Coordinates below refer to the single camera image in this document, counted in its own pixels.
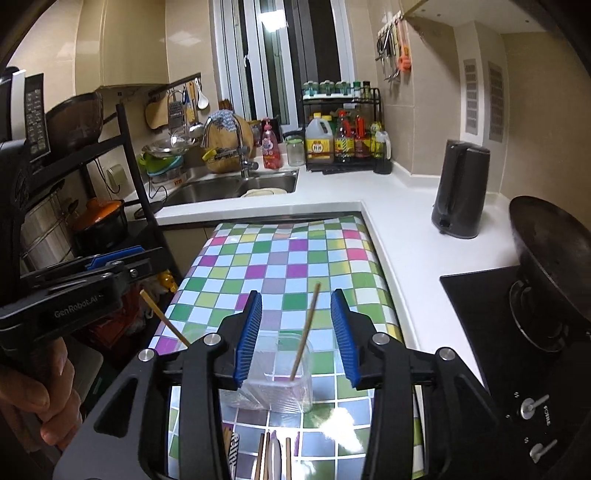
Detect person's left hand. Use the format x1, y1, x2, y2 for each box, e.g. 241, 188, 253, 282
1, 338, 82, 452

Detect yellow cooking oil jug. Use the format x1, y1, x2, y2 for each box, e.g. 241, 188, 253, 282
305, 112, 334, 164

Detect wooden chopstick seven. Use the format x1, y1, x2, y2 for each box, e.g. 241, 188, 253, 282
290, 282, 322, 381

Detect orange lidded black pot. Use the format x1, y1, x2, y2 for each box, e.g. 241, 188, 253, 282
70, 198, 128, 257

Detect wooden chopstick one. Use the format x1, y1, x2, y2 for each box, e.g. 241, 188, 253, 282
139, 289, 190, 347

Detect chrome sink faucet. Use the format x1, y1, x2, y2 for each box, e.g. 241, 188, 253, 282
199, 110, 260, 180

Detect hanging utensils on hooks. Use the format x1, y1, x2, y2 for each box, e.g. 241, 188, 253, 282
376, 16, 412, 84

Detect black electric kettle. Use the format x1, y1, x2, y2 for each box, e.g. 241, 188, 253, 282
431, 140, 491, 239

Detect wooden chopstick two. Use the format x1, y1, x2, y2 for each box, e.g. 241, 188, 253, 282
253, 432, 266, 480

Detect black condiment rack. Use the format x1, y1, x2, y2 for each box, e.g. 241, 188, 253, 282
301, 80, 393, 175

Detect microwave oven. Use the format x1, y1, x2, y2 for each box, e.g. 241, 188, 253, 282
1, 66, 50, 161

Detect wooden cutting board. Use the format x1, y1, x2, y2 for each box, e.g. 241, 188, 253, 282
202, 110, 257, 174

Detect clear plastic utensil holder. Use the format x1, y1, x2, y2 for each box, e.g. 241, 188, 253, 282
221, 331, 312, 414

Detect large steel stock pot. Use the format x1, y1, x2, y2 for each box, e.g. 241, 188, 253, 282
21, 192, 74, 271

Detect black shelving rack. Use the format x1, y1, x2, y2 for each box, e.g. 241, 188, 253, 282
0, 103, 187, 462

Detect glass jar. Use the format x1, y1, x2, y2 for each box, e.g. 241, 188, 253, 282
286, 135, 305, 167

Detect wooden chopstick three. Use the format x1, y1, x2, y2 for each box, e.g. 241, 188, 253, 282
263, 432, 270, 480

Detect red dish soap bottle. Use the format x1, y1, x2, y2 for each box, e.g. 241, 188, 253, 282
262, 120, 283, 170

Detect steel kitchen sink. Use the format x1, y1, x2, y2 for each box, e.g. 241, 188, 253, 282
164, 170, 298, 206

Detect white striped-handle spoon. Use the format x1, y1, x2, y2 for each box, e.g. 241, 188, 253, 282
228, 431, 239, 480

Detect black wok orange handle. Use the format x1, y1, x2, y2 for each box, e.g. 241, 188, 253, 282
508, 195, 591, 319

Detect checkered plastic table cover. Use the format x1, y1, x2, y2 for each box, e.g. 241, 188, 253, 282
150, 215, 401, 479

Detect dark bowl on shelf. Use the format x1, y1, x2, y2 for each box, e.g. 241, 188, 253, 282
46, 92, 103, 152

